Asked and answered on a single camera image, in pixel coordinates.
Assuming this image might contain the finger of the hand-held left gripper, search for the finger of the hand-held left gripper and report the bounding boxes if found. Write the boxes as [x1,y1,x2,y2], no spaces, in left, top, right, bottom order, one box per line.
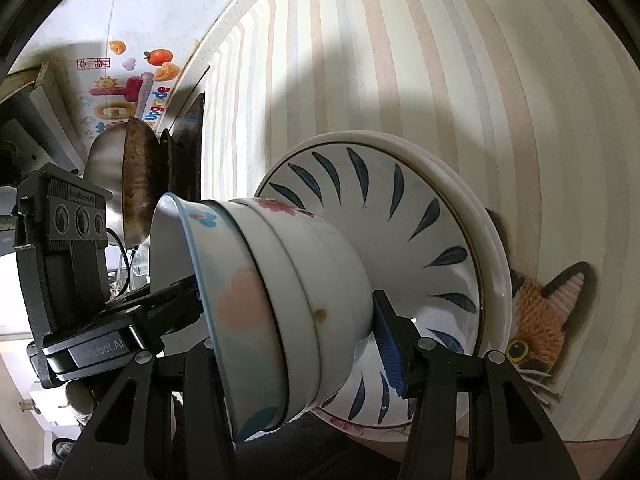
[102,274,205,343]

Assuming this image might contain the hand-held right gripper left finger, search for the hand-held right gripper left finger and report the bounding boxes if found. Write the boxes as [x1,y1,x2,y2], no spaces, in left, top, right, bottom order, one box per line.
[59,337,238,480]

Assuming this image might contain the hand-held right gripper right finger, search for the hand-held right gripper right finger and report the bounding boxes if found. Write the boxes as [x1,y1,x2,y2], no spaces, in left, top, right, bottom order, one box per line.
[372,290,582,480]

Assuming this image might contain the white floral bowl blue rim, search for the white floral bowl blue rim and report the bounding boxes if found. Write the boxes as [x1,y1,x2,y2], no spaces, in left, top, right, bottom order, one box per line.
[149,192,292,443]

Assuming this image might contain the white floral plate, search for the white floral plate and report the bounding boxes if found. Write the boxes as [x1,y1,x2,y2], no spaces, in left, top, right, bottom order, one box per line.
[287,130,515,443]

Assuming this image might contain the white plate blue leaf stripes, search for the white plate blue leaf stripes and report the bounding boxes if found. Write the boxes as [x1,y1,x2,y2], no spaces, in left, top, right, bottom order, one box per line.
[255,145,483,426]

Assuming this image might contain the steel wok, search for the steel wok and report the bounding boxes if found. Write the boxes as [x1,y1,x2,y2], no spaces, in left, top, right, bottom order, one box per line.
[84,117,162,247]

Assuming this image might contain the black stove top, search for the black stove top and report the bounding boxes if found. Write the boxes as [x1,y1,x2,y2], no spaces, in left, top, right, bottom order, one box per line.
[159,91,207,202]

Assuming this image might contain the knitted cat face mat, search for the knitted cat face mat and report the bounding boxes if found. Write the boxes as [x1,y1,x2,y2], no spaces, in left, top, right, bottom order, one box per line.
[487,210,595,407]

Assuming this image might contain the striped table cover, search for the striped table cover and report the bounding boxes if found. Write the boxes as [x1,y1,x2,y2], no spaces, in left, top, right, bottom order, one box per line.
[199,0,640,443]

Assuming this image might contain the colourful fruit wall sticker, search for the colourful fruit wall sticker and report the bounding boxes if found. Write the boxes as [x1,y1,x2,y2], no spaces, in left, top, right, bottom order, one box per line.
[74,40,182,137]

